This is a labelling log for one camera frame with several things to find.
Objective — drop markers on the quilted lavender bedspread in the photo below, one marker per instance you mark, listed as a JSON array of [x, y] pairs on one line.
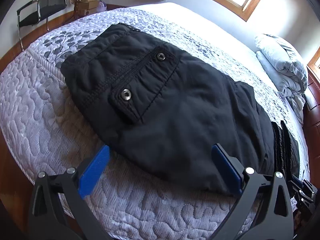
[[45, 131]]

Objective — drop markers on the black padded pants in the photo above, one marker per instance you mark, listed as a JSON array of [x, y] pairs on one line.
[[163, 110]]

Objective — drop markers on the black office chair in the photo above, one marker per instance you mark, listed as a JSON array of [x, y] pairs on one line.
[[44, 9]]

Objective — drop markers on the dark wooden headboard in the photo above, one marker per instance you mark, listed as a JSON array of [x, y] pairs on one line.
[[311, 124]]

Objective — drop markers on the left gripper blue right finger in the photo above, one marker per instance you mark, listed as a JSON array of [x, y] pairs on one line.
[[274, 218]]

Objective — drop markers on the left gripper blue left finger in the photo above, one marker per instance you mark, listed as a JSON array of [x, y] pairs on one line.
[[47, 219]]

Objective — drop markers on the cardboard box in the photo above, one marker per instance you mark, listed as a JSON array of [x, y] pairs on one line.
[[84, 8]]

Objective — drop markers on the folded grey duvet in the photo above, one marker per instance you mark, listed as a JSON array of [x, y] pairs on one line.
[[286, 68]]

